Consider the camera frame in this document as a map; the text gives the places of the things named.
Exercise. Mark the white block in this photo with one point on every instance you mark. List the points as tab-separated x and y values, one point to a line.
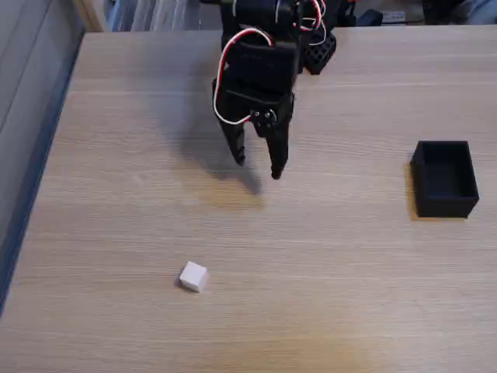
192	276

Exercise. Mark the black open box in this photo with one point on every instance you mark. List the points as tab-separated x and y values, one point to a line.
444	202

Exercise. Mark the pale hanging sheets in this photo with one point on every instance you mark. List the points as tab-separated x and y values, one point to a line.
155	14

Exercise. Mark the blue object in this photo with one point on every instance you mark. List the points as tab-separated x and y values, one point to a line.
369	18

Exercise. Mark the person's leg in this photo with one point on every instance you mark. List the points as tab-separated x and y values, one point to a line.
481	11

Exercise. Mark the wooden frame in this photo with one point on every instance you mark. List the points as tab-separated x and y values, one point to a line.
91	15

